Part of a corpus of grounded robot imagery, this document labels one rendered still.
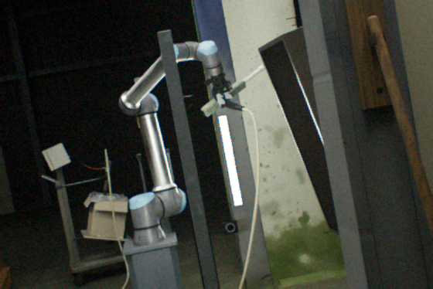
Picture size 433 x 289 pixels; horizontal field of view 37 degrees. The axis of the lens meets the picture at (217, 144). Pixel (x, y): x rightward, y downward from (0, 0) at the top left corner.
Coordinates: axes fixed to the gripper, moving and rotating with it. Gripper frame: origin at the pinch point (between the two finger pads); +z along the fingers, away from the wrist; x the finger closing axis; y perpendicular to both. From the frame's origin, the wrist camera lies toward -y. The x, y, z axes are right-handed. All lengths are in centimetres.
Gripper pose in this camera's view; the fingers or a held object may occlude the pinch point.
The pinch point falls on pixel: (223, 103)
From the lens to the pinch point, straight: 349.4
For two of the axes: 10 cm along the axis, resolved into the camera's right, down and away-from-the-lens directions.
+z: 2.8, 8.0, 5.4
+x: 6.9, -5.5, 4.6
